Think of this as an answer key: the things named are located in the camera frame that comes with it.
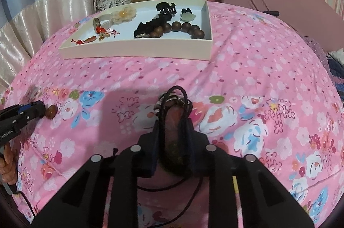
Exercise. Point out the white pillow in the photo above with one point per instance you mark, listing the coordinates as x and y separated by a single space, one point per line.
338 55

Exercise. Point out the purple blanket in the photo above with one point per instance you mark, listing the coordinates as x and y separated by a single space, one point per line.
322 61

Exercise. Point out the person's left hand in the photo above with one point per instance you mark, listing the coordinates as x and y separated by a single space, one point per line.
8 166

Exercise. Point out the cream flower hair accessory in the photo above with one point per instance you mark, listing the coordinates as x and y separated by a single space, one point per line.
123 14

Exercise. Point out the cream satin curtain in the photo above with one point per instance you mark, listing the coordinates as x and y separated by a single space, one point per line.
53 10

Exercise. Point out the white shallow tray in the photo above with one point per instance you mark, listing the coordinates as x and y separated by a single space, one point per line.
134 49

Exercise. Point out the black hair claw clip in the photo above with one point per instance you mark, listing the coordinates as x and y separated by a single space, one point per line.
166 7

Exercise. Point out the black and white patterned bag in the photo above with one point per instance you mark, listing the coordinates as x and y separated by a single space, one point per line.
114 0

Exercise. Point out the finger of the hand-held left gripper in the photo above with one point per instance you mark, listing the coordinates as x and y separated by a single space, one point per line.
29 106
36 112

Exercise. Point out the small black object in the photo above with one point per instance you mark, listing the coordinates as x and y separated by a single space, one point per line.
272 13

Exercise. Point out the pale pink bangle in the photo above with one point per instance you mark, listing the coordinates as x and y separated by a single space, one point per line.
96 22

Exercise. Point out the black scrunchie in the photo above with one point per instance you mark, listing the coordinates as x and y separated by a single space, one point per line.
150 26

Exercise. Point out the small gourd charm red knot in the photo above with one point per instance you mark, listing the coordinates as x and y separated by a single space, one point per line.
88 39

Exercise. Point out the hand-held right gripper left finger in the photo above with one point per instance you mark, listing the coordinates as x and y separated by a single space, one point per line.
153 158

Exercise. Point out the brown round wooden pendant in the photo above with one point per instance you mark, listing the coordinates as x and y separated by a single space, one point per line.
51 111

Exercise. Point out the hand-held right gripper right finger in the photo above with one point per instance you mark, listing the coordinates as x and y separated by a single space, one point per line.
188 152

